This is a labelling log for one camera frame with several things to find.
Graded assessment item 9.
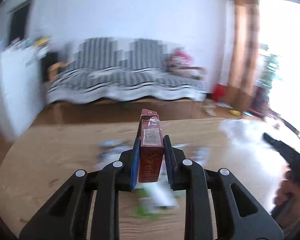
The dark red cigarette box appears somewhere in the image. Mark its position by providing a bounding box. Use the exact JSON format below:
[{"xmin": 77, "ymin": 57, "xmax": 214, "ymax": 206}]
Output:
[{"xmin": 137, "ymin": 109, "xmax": 164, "ymax": 183}]

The person's right hand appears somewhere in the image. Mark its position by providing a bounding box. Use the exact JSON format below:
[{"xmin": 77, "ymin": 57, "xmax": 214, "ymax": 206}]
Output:
[{"xmin": 274, "ymin": 171, "xmax": 300, "ymax": 210}]

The clear plastic bag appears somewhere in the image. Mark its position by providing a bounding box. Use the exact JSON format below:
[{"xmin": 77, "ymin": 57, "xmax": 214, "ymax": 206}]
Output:
[{"xmin": 220, "ymin": 119, "xmax": 287, "ymax": 210}]

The yellow toy on floor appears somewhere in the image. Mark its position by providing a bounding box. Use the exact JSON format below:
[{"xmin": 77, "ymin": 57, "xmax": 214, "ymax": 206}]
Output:
[{"xmin": 229, "ymin": 109, "xmax": 241, "ymax": 116}]

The green white long carton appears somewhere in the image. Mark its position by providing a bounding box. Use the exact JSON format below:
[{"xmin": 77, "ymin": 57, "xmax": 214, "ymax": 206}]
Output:
[{"xmin": 134, "ymin": 187, "xmax": 180, "ymax": 219}]

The orange brown curtain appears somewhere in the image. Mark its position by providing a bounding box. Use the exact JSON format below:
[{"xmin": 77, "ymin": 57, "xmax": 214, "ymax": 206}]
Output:
[{"xmin": 225, "ymin": 0, "xmax": 260, "ymax": 112}]

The potted green plant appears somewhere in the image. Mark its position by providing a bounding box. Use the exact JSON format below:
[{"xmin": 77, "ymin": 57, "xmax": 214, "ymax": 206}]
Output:
[{"xmin": 258, "ymin": 43, "xmax": 279, "ymax": 93}]

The wooden sofa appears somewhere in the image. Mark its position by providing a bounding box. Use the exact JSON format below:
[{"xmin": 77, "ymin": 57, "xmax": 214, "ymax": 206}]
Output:
[{"xmin": 46, "ymin": 61, "xmax": 206, "ymax": 108}]

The white cabinet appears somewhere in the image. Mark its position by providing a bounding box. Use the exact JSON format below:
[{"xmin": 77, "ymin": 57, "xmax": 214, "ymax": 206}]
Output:
[{"xmin": 0, "ymin": 47, "xmax": 45, "ymax": 142}]

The pink plush pillow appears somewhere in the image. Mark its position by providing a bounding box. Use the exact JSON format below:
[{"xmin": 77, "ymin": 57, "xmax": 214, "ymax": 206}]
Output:
[{"xmin": 168, "ymin": 48, "xmax": 193, "ymax": 71}]

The black white striped blanket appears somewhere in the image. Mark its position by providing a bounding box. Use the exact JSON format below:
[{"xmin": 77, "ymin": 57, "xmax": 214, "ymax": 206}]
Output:
[{"xmin": 46, "ymin": 37, "xmax": 206, "ymax": 104}]

